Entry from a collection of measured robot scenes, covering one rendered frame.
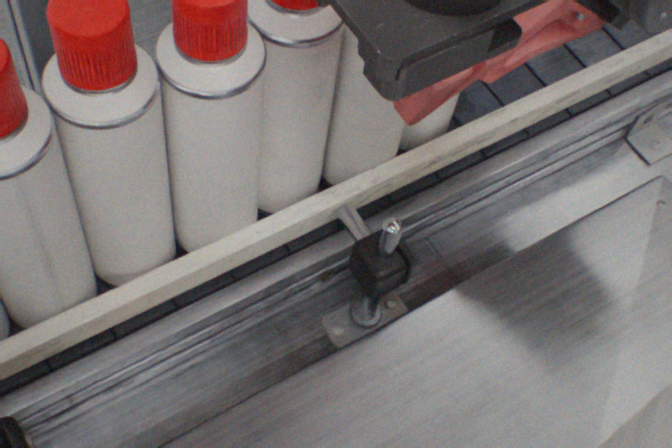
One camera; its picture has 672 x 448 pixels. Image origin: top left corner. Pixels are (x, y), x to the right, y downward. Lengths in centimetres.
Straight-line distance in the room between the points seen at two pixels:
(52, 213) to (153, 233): 8
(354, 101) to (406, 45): 16
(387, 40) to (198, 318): 24
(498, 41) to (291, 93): 12
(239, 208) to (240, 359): 12
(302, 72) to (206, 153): 6
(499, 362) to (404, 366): 6
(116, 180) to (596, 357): 30
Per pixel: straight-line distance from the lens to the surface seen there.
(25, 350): 50
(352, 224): 53
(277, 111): 48
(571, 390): 55
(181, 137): 45
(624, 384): 56
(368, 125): 52
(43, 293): 49
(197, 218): 51
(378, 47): 35
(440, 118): 58
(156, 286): 50
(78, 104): 41
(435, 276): 62
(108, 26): 38
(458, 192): 60
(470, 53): 38
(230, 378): 57
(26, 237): 44
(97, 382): 54
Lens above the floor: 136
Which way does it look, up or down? 58 degrees down
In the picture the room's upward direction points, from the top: 11 degrees clockwise
